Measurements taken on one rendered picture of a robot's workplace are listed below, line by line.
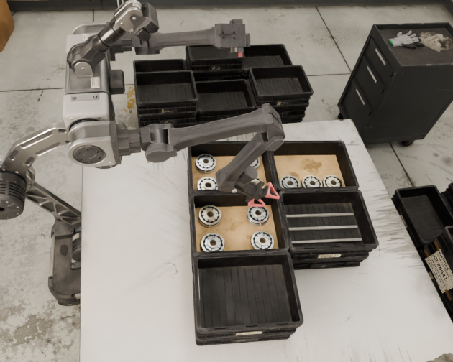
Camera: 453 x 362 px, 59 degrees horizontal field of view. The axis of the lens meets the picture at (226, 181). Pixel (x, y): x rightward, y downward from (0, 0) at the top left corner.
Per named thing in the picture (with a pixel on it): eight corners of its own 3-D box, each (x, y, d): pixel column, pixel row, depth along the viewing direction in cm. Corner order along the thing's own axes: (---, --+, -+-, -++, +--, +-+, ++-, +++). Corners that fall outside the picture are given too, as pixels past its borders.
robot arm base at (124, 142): (115, 144, 129) (110, 118, 120) (140, 143, 131) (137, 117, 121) (116, 166, 125) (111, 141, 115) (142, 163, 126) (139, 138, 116)
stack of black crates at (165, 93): (141, 149, 287) (136, 103, 250) (138, 118, 304) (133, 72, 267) (195, 144, 295) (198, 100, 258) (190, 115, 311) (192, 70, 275)
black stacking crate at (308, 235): (284, 262, 175) (290, 251, 166) (273, 205, 192) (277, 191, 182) (369, 258, 180) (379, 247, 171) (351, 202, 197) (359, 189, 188)
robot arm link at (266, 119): (278, 95, 123) (286, 121, 119) (279, 118, 135) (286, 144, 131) (139, 126, 125) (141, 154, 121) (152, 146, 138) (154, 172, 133)
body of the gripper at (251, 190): (251, 191, 174) (237, 183, 171) (265, 182, 166) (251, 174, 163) (248, 203, 170) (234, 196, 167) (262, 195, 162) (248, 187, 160)
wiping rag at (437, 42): (424, 52, 267) (427, 48, 265) (410, 33, 279) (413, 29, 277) (461, 51, 273) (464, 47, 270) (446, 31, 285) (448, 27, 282)
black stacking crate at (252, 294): (196, 340, 152) (198, 332, 143) (193, 267, 169) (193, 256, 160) (296, 332, 158) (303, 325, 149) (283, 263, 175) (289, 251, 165)
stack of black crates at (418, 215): (445, 253, 263) (466, 238, 244) (405, 259, 257) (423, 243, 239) (418, 202, 285) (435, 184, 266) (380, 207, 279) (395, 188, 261)
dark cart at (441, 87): (350, 155, 323) (400, 66, 250) (331, 115, 348) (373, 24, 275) (415, 149, 335) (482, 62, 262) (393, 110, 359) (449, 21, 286)
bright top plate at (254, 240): (252, 251, 171) (252, 251, 171) (249, 230, 177) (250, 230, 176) (275, 252, 172) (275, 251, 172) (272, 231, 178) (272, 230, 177)
